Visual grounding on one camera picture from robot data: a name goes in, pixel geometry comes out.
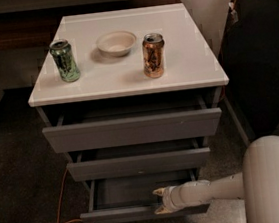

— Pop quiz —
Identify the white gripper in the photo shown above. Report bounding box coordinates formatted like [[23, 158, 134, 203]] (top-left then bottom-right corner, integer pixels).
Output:
[[153, 182, 193, 215]]

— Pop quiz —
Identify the grey bottom drawer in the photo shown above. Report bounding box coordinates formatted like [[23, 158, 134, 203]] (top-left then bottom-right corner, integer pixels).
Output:
[[80, 170, 209, 223]]

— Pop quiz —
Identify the grey drawer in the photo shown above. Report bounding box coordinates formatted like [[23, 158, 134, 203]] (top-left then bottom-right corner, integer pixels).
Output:
[[67, 139, 210, 182], [43, 97, 222, 153], [80, 170, 209, 223]]

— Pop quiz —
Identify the orange drink can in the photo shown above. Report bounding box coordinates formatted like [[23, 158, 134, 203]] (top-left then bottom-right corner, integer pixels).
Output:
[[142, 33, 165, 79]]

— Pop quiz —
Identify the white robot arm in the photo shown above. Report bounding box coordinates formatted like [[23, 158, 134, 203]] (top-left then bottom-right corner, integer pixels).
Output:
[[154, 135, 279, 223]]

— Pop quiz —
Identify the grey middle drawer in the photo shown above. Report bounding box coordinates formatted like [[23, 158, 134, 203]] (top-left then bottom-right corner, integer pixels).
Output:
[[67, 139, 210, 182]]

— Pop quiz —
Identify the grey top drawer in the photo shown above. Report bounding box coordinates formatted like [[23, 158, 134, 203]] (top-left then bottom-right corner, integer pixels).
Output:
[[43, 97, 222, 153]]

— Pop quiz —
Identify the green drink can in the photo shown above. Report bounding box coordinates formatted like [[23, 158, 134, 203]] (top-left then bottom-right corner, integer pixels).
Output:
[[49, 39, 81, 82]]

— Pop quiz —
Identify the white paper bowl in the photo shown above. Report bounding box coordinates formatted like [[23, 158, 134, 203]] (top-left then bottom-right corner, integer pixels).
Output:
[[96, 31, 136, 57]]

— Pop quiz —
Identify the dark side cabinet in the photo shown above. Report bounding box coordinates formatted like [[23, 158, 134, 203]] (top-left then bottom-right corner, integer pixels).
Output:
[[219, 0, 279, 139]]

